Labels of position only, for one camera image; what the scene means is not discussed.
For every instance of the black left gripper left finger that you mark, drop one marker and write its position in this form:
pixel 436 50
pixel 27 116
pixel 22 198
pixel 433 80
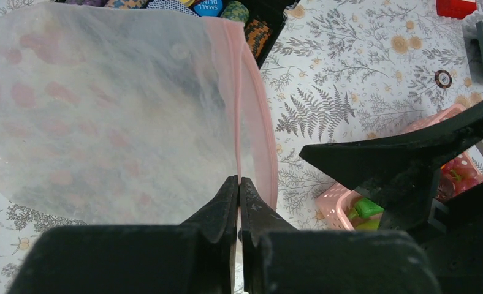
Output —
pixel 196 256

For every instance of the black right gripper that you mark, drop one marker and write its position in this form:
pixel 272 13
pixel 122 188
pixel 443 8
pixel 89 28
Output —
pixel 456 256

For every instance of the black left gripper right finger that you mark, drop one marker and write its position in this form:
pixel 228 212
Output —
pixel 278 258

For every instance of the dark red toy grapes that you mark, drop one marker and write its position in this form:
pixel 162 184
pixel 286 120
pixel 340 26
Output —
pixel 457 176

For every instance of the clear pink zip top bag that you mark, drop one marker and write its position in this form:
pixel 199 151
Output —
pixel 128 116

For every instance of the green toy pepper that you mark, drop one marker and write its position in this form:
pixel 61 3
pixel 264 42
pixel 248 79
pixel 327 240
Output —
pixel 365 215

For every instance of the pink plastic basket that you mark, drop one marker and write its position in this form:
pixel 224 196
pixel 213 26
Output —
pixel 397 173

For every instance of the loose poker chip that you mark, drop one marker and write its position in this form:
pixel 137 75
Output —
pixel 443 79

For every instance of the red toy block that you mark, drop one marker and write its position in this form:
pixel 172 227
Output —
pixel 458 9

